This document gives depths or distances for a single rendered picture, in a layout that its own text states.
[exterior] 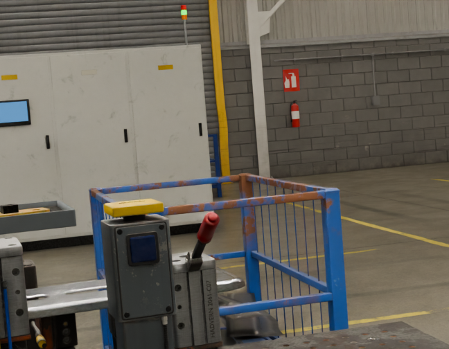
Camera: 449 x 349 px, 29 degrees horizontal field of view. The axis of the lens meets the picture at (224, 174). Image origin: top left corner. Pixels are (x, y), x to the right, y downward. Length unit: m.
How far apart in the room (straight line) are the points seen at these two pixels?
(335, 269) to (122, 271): 2.29
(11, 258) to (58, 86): 7.97
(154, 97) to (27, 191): 1.62
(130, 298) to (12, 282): 0.20
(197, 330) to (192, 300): 0.04
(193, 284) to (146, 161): 8.00
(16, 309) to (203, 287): 0.25
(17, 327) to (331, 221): 2.18
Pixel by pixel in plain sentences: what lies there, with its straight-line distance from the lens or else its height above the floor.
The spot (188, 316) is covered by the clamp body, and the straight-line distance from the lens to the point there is 1.19.
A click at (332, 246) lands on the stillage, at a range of 3.23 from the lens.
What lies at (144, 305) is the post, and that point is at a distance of 1.01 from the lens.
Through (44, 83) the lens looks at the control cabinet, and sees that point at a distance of 9.07.
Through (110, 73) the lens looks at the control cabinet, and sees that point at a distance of 9.13.
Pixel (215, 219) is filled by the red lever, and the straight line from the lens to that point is 1.06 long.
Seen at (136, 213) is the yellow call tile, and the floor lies 1.15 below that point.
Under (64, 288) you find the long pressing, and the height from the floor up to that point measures 1.00.
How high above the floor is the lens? 1.26
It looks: 4 degrees down
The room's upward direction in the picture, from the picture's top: 4 degrees counter-clockwise
